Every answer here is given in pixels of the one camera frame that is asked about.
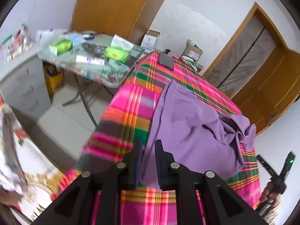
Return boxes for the purple fleece garment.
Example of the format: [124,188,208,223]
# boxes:
[140,81,256,189]

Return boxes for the wooden wardrobe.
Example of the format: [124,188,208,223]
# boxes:
[71,0,165,45]

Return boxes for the wooden door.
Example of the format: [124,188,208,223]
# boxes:
[230,46,300,137]

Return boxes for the right hand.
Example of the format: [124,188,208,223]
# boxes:
[259,182,281,208]

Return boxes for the white drawer cabinet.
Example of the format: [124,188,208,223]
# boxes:
[1,46,51,126]

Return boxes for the brown cardboard box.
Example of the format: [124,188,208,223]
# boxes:
[183,39,203,62]

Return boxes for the green package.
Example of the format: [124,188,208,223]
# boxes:
[104,46,130,64]
[49,38,73,55]

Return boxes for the small white box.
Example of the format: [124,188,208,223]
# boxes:
[140,29,160,53]

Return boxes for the green package right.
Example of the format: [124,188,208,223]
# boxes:
[104,46,130,64]

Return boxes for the folding table with floral cloth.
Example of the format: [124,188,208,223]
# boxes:
[38,33,145,126]

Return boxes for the green package left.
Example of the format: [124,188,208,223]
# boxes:
[49,38,73,55]

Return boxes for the black smartphone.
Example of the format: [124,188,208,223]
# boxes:
[158,52,174,71]

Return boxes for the pink plaid blanket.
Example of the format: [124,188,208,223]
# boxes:
[56,49,261,225]

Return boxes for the yellow bin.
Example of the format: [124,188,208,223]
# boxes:
[43,61,64,97]

